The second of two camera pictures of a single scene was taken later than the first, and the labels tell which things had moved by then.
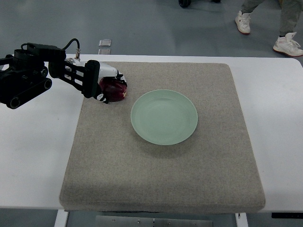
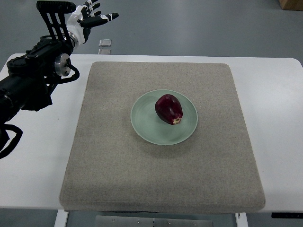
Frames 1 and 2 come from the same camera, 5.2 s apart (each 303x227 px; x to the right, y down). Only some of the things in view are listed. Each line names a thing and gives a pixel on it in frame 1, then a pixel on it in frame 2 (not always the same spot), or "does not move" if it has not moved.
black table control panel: [287, 215] does not move
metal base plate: [103, 221] does not move
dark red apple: [115, 90] → [168, 108]
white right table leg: [242, 221] does not move
